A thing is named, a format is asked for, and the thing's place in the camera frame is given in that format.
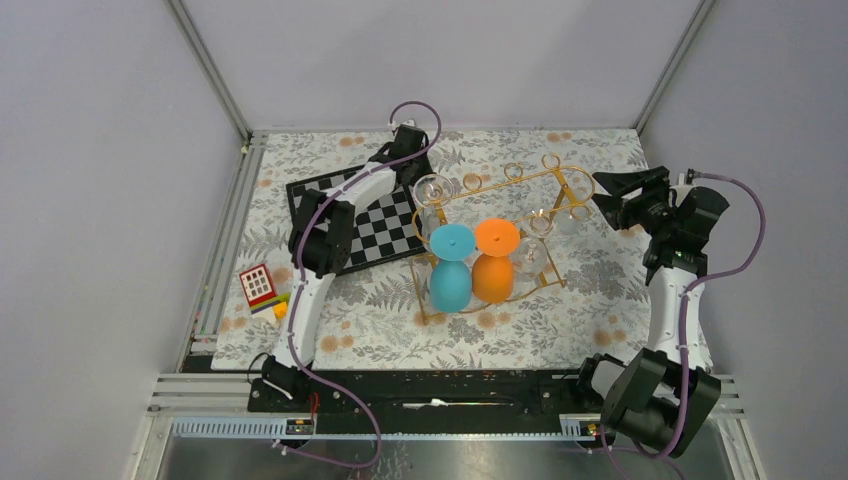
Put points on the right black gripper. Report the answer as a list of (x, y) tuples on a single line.
[(621, 212)]

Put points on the round clear wine glass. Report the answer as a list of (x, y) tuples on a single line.
[(531, 256)]

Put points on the gold wire glass rack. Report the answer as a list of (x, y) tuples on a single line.
[(476, 199)]

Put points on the orange wine glass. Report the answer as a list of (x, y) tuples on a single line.
[(492, 272)]

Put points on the teal wine glass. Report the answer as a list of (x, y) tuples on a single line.
[(450, 280)]

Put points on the short clear glass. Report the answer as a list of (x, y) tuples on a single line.
[(569, 213)]

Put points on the clear champagne flute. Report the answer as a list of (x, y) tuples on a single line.
[(431, 193)]

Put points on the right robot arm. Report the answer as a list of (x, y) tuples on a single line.
[(661, 397)]

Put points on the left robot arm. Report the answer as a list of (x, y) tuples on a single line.
[(322, 237)]

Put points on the floral table mat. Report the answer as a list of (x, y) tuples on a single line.
[(372, 318)]

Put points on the black white chessboard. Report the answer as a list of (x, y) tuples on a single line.
[(382, 234)]

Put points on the colourful toy block house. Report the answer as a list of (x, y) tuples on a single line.
[(264, 302)]

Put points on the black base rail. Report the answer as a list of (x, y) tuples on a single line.
[(430, 402)]

